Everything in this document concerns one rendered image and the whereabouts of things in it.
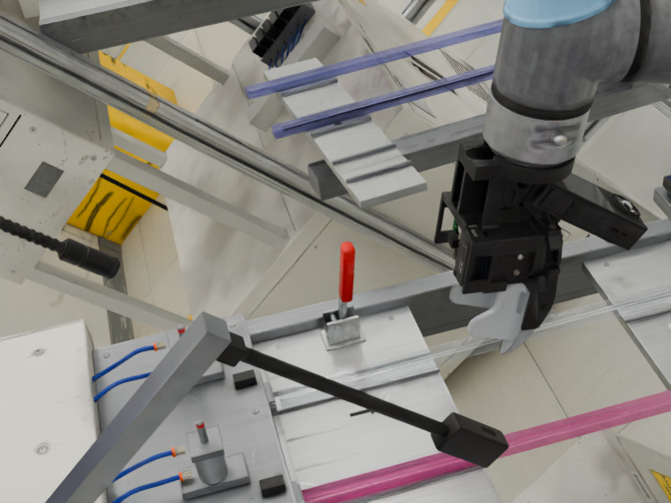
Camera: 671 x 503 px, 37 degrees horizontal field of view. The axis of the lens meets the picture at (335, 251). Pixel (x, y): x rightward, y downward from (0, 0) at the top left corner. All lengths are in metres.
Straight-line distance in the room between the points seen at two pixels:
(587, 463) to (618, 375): 0.82
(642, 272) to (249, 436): 0.43
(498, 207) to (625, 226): 0.11
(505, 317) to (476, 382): 1.43
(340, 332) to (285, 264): 1.00
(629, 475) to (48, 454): 0.68
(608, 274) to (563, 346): 1.16
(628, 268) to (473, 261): 0.25
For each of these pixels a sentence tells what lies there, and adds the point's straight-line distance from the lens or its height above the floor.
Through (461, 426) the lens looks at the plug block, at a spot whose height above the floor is 1.17.
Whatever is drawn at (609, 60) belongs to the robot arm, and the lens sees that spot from 0.72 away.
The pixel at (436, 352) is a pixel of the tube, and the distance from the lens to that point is 0.88.
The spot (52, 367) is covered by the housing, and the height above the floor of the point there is 1.27.
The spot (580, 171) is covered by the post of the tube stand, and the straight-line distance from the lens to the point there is 1.25.
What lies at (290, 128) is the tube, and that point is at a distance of 1.08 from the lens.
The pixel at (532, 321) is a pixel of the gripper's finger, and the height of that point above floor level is 0.97.
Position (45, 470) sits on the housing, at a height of 1.28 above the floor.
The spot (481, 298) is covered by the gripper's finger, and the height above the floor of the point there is 0.98.
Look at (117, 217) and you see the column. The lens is 4.10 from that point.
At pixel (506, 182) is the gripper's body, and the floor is 1.08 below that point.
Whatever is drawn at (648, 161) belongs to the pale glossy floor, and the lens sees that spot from 2.20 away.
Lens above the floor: 1.58
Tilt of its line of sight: 33 degrees down
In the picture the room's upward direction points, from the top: 64 degrees counter-clockwise
